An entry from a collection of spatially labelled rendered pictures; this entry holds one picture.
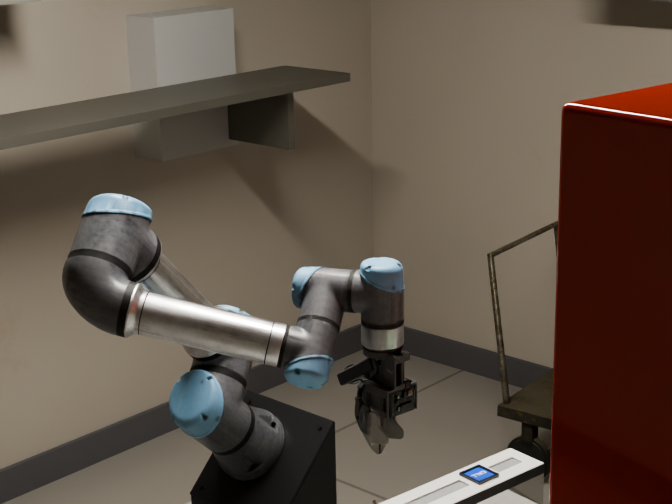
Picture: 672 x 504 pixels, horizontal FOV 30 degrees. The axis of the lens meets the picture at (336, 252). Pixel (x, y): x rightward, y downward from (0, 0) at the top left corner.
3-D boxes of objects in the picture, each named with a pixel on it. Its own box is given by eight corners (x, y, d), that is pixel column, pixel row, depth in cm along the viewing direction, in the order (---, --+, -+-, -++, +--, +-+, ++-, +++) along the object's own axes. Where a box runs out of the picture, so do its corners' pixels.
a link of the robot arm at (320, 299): (282, 311, 215) (343, 317, 212) (296, 256, 220) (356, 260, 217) (293, 333, 221) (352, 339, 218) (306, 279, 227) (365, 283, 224)
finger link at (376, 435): (383, 467, 222) (382, 419, 219) (361, 456, 226) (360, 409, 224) (396, 462, 224) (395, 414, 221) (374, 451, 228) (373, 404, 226)
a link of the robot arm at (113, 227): (205, 397, 255) (50, 256, 215) (223, 333, 263) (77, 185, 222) (256, 397, 250) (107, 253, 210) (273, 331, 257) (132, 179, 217)
